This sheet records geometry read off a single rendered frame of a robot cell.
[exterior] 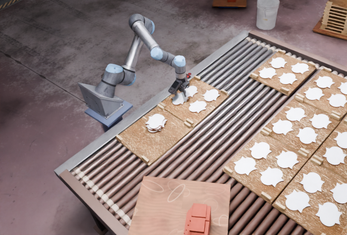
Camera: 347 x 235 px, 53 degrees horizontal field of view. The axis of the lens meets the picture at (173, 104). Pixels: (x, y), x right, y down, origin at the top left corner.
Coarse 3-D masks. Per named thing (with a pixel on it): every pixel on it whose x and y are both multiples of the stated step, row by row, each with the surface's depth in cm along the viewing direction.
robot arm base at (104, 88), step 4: (100, 84) 252; (104, 84) 251; (108, 84) 251; (112, 84) 252; (96, 88) 253; (100, 88) 251; (104, 88) 250; (108, 88) 251; (112, 88) 253; (100, 92) 250; (104, 92) 250; (108, 92) 251; (112, 92) 254; (108, 96) 252; (112, 96) 254
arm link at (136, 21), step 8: (136, 16) 248; (136, 24) 244; (136, 32) 244; (144, 32) 240; (144, 40) 238; (152, 40) 236; (152, 48) 233; (160, 48) 233; (152, 56) 229; (160, 56) 229
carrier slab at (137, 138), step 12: (156, 108) 254; (144, 120) 246; (168, 120) 244; (180, 120) 243; (132, 132) 239; (144, 132) 238; (156, 132) 237; (168, 132) 236; (180, 132) 235; (132, 144) 231; (144, 144) 231; (156, 144) 230; (168, 144) 229; (156, 156) 222
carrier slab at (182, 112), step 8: (192, 80) 273; (200, 80) 272; (200, 88) 265; (208, 88) 265; (216, 88) 264; (200, 96) 259; (224, 96) 257; (168, 104) 256; (184, 104) 254; (208, 104) 252; (216, 104) 252; (168, 112) 252; (176, 112) 249; (184, 112) 249; (200, 112) 247; (208, 112) 247; (184, 120) 243; (192, 120) 242; (200, 120) 242
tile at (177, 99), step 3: (177, 93) 261; (180, 93) 260; (177, 96) 259; (180, 96) 258; (174, 99) 257; (177, 99) 257; (180, 99) 256; (183, 99) 256; (174, 102) 255; (177, 102) 255; (180, 102) 254; (183, 102) 254
